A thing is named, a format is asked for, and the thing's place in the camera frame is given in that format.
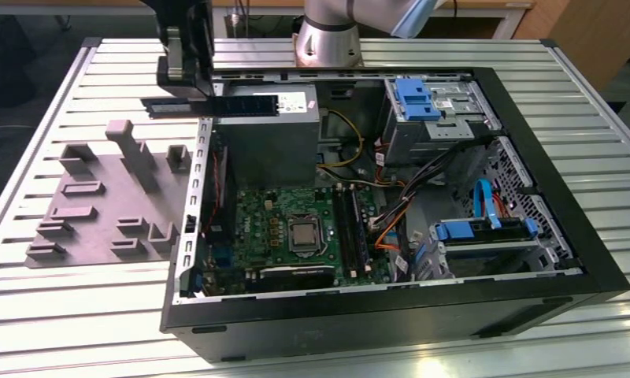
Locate RAM slot white latches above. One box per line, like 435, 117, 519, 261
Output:
336, 183, 357, 276

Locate grey power supply unit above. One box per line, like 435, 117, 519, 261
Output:
212, 84, 325, 190

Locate black office chair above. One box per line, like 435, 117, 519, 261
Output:
0, 15, 37, 108

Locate grey parts rack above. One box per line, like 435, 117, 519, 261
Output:
25, 117, 196, 269

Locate green motherboard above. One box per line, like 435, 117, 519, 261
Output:
201, 187, 400, 295

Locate metal CPU socket cover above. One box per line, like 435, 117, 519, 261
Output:
285, 215, 331, 258

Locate silver CPU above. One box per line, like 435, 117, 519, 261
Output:
292, 226, 320, 246

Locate grey metal drive cage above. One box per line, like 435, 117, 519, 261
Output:
381, 76, 505, 166

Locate wooden desk white legs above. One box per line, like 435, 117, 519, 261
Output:
428, 0, 537, 40

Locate black graphics card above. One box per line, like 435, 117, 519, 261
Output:
244, 262, 337, 293

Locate hard disk in blue carrier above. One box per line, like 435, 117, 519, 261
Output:
433, 218, 540, 248

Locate wooden cabinet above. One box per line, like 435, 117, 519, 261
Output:
513, 0, 630, 91

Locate black PC case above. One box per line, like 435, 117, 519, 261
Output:
160, 66, 630, 363

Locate yellow black wire bundle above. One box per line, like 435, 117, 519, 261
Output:
316, 109, 368, 179

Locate blue plastic drive bracket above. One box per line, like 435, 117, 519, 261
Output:
392, 78, 444, 121

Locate white black wire bundle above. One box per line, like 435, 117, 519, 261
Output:
345, 172, 409, 190

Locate orange flat wire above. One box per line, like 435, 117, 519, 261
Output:
373, 195, 417, 252

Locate blue flat wire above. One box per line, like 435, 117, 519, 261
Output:
472, 177, 504, 230

